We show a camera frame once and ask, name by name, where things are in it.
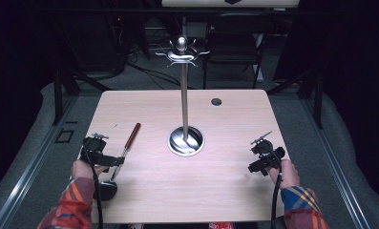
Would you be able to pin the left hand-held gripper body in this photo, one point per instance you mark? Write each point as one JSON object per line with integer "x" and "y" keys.
{"x": 94, "y": 147}

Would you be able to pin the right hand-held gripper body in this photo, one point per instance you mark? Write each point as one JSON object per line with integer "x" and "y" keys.
{"x": 266, "y": 152}

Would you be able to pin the person's right hand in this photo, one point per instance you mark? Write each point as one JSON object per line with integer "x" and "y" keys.
{"x": 287, "y": 174}

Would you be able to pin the person's left hand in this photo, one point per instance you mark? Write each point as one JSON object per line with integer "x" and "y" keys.
{"x": 82, "y": 169}

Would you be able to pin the red packet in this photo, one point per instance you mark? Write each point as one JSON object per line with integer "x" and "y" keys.
{"x": 220, "y": 225}

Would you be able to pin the metal utensil stand with hooks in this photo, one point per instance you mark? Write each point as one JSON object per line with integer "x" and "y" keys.
{"x": 185, "y": 105}

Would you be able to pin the black folding chair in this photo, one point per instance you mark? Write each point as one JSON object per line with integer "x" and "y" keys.
{"x": 235, "y": 47}

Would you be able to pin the black metal frame stand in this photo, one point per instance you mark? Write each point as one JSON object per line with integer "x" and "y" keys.
{"x": 312, "y": 95}
{"x": 61, "y": 95}

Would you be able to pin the aluminium floor rail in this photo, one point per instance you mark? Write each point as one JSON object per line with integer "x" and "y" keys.
{"x": 28, "y": 171}
{"x": 335, "y": 165}

